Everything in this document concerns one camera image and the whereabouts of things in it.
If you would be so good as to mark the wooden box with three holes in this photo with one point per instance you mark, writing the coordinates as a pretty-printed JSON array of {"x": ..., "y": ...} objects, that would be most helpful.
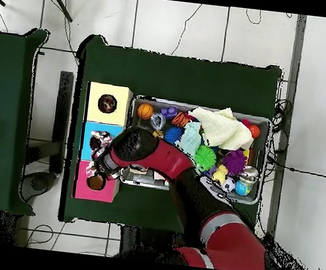
[{"x": 115, "y": 115}]

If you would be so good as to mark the metal mesh bin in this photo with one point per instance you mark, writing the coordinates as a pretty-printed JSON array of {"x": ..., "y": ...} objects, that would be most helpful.
[{"x": 256, "y": 195}]

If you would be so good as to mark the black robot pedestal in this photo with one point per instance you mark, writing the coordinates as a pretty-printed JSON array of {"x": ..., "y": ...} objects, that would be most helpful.
[{"x": 138, "y": 246}]

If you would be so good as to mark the black stand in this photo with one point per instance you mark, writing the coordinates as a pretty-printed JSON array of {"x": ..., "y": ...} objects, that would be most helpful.
[{"x": 62, "y": 114}]

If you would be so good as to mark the blue globe ball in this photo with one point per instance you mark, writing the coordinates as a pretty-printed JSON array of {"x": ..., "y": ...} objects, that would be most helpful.
[{"x": 242, "y": 189}]

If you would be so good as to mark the yellow duck toy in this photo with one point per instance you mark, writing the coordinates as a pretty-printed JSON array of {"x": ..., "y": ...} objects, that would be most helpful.
[{"x": 219, "y": 174}]

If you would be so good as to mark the dark green tablecloth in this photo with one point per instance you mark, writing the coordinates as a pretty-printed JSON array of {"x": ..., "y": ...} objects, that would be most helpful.
[
  {"x": 172, "y": 77},
  {"x": 6, "y": 79}
]

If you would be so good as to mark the orange basketball toy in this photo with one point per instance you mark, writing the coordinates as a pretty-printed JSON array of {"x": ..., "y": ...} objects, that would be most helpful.
[{"x": 145, "y": 111}]

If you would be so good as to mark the purple spiky ball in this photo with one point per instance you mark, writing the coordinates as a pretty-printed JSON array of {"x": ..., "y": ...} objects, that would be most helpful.
[{"x": 234, "y": 162}]

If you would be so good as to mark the green spiky ball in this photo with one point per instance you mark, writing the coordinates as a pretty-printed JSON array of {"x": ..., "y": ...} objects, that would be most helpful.
[{"x": 205, "y": 158}]

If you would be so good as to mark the orange striped tiger plush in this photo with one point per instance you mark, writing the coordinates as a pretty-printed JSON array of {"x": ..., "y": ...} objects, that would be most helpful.
[{"x": 180, "y": 119}]

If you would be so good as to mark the blue spiky ball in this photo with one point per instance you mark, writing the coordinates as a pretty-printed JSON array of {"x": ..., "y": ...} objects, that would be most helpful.
[{"x": 173, "y": 134}]

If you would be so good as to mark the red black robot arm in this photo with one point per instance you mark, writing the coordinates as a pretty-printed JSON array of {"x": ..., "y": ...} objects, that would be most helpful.
[{"x": 172, "y": 156}]

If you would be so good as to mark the cream waffle cloth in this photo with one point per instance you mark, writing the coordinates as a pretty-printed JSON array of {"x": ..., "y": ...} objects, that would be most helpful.
[{"x": 222, "y": 130}]

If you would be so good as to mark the black tripod leg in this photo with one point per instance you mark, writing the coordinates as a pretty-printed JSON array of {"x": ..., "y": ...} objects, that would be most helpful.
[{"x": 61, "y": 5}]

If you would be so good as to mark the light blue waffle cloth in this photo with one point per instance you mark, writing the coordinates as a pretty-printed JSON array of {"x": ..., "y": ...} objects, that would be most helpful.
[{"x": 191, "y": 136}]

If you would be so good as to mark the black white soccer ball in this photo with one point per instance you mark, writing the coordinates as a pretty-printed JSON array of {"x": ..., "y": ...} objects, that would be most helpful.
[{"x": 228, "y": 185}]

